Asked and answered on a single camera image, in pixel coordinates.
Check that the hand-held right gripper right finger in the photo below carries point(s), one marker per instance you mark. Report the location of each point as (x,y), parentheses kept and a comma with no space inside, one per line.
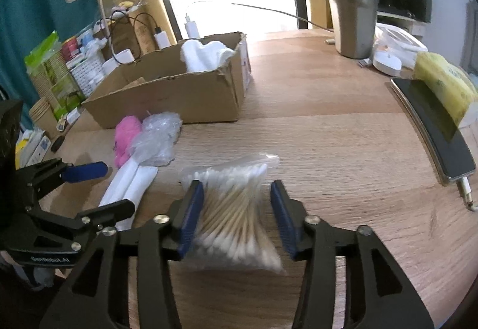
(285,222)

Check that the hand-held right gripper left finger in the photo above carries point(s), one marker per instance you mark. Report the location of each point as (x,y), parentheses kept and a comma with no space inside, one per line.
(190,219)

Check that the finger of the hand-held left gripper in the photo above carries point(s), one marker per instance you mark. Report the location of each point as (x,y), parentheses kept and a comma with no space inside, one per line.
(84,171)
(108,211)

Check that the white tissue stack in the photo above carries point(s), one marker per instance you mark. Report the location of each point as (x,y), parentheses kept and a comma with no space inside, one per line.
(127,191)

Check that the bag of cotton swabs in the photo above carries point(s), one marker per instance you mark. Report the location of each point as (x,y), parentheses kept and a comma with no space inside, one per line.
(235,217)

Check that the pink plush toy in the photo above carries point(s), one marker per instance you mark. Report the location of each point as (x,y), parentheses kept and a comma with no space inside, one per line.
(125,138)

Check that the clear bubble wrap bag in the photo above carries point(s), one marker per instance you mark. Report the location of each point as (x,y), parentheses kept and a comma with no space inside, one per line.
(157,138)

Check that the brown cardboard box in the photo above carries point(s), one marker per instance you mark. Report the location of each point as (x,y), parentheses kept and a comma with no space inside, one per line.
(168,97)

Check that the small white tissue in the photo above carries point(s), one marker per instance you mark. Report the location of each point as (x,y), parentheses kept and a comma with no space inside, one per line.
(191,54)

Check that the large white paper towel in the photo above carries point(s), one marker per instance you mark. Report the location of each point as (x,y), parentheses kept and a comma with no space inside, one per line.
(218,56)

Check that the stack of paper cups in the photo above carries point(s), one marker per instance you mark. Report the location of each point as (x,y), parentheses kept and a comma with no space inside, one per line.
(43,118)

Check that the white perforated basket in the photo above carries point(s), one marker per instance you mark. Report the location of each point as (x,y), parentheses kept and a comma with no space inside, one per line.
(87,75)

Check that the green package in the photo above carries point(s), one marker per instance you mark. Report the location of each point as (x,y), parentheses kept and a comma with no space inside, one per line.
(52,75)

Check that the red can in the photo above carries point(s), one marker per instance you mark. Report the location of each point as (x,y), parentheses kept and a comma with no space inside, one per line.
(71,49)

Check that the brown paper bag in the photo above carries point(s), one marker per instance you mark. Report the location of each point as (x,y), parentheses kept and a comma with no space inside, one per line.
(145,34)

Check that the black smartphone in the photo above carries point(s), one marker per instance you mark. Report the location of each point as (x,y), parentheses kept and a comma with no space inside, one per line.
(429,123)

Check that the white round device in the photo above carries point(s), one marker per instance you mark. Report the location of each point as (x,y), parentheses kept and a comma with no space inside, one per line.
(387,63)

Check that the yellow tissue pack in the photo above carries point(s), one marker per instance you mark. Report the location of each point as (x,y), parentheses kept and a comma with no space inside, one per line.
(444,86)

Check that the white plastic container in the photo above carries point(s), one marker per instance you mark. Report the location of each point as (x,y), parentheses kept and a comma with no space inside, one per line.
(401,39)

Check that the steel tumbler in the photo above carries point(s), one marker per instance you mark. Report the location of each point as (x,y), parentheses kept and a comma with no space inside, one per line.
(351,11)

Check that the grey bed headboard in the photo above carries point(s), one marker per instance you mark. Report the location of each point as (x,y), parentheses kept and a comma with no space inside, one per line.
(471,34)

